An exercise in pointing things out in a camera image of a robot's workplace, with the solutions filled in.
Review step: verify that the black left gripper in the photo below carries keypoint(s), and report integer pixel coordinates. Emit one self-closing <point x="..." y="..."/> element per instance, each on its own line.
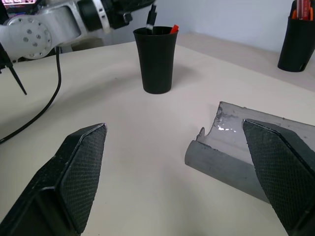
<point x="118" y="9"/>

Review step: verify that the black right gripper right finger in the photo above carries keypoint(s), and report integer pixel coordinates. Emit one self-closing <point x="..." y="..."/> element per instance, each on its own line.
<point x="278" y="169"/>

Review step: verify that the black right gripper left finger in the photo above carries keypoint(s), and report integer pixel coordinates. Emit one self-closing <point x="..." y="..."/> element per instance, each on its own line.
<point x="73" y="182"/>

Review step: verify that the black marker with white label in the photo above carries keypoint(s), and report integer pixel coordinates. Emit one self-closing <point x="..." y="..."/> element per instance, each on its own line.
<point x="151" y="17"/>

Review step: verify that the grey open glasses case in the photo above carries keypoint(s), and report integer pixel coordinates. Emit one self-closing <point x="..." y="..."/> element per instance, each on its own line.
<point x="216" y="162"/>

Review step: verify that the black plastic cup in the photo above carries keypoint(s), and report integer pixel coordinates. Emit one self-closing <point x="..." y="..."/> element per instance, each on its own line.
<point x="156" y="61"/>

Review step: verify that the red marker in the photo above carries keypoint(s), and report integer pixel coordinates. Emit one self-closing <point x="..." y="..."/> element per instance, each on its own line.
<point x="174" y="29"/>

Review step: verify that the monitor with pink screen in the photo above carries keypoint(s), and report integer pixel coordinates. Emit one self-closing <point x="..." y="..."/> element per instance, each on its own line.
<point x="19" y="4"/>

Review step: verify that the black pen holder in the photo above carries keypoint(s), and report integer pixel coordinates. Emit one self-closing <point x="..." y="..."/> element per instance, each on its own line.
<point x="295" y="46"/>

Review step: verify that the red pen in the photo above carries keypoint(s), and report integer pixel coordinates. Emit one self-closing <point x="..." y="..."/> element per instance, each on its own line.
<point x="304" y="9"/>

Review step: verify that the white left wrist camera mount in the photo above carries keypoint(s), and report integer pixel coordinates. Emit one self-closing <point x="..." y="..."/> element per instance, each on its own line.
<point x="101" y="14"/>

